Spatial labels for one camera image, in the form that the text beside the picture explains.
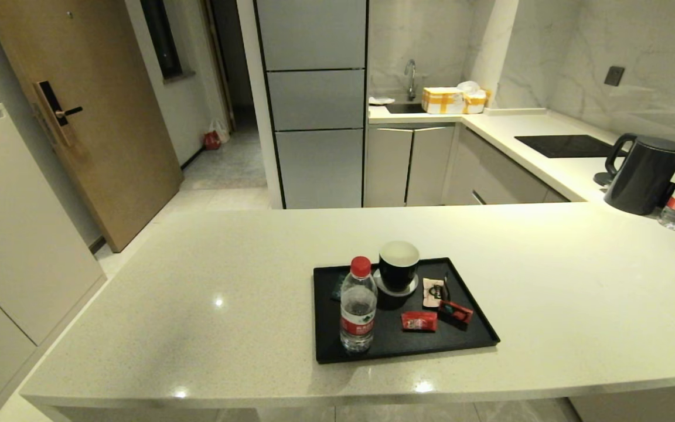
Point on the pink tea sachet black logo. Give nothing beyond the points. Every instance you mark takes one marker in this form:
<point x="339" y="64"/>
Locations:
<point x="431" y="299"/>

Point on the red sachet with black circle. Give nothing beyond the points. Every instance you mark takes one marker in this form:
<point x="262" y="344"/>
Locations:
<point x="419" y="321"/>

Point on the red sachet dark end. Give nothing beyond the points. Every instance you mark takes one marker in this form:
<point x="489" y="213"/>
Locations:
<point x="454" y="311"/>

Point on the black electric kettle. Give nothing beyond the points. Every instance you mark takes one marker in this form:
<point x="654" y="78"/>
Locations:
<point x="645" y="181"/>

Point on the round white coaster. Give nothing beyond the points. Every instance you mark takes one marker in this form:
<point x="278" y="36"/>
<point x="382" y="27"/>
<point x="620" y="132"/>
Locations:
<point x="377" y="282"/>

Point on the grey kitchen base cabinet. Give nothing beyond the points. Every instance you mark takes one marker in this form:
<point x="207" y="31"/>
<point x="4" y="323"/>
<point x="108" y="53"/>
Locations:
<point x="408" y="164"/>

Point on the black mug white inside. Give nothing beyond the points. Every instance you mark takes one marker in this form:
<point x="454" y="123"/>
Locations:
<point x="397" y="275"/>

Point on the tall grey refrigerator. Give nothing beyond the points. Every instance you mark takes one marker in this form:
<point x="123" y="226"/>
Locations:
<point x="317" y="99"/>

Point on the white cloth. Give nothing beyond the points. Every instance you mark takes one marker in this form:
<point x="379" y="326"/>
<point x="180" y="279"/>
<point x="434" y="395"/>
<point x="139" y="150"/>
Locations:
<point x="381" y="100"/>

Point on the dark kitchen sink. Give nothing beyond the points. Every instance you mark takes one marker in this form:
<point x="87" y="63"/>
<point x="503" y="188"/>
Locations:
<point x="405" y="108"/>

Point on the red bag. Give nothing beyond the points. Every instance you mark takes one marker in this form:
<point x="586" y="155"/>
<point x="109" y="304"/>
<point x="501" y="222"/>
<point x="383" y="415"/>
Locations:
<point x="211" y="140"/>

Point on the black rectangular serving tray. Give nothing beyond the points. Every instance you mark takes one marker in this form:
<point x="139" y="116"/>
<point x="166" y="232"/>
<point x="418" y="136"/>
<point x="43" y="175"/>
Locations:
<point x="396" y="346"/>

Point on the white box with yellow tape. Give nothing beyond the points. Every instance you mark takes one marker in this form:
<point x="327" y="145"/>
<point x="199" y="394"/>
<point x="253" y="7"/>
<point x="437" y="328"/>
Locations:
<point x="443" y="101"/>

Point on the chrome sink faucet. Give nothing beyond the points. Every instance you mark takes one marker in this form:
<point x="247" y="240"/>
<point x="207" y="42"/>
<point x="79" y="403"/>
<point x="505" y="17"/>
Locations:
<point x="411" y="76"/>

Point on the small yellow taped box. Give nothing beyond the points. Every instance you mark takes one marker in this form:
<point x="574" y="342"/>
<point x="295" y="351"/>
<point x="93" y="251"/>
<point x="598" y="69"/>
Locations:
<point x="477" y="104"/>

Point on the crumpled white plastic bag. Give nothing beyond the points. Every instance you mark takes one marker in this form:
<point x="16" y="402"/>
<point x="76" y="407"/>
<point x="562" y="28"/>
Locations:
<point x="469" y="87"/>

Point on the black induction cooktop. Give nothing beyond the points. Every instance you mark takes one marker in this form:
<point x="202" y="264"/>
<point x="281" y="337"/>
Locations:
<point x="569" y="146"/>

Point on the dark window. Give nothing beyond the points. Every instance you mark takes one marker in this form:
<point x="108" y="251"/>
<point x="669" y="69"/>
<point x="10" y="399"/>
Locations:
<point x="162" y="35"/>

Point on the brown wooden door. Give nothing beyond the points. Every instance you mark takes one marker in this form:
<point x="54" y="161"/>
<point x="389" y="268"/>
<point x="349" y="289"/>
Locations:
<point x="97" y="117"/>

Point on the white storage cabinet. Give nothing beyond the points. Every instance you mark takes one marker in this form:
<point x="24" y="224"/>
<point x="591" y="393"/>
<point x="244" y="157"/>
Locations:
<point x="15" y="234"/>

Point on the dark wall socket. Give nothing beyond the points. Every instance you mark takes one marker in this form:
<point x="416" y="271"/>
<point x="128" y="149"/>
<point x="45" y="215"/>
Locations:
<point x="614" y="76"/>

